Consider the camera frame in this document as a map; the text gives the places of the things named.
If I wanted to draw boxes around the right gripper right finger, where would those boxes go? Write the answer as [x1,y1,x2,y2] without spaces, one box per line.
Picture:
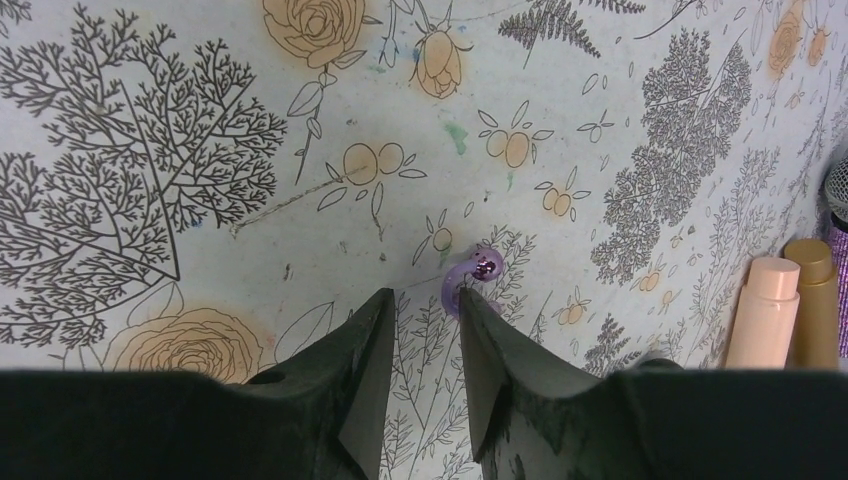
[459,288,847,479]

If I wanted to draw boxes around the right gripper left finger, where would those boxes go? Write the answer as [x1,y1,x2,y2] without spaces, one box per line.
[1,288,396,479]

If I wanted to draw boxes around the purple earbuds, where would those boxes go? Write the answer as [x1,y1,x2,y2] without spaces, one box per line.
[441,248,506,317]

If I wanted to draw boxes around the pink microphone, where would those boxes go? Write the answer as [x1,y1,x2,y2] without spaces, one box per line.
[724,257,800,369]

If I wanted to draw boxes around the floral patterned table mat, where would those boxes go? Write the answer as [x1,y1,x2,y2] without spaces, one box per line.
[1,1,847,479]

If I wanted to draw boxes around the gold microphone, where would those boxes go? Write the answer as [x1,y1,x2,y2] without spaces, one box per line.
[784,238,839,370]

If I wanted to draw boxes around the purple glitter microphone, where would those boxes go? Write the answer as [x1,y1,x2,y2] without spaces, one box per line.
[823,158,847,359]

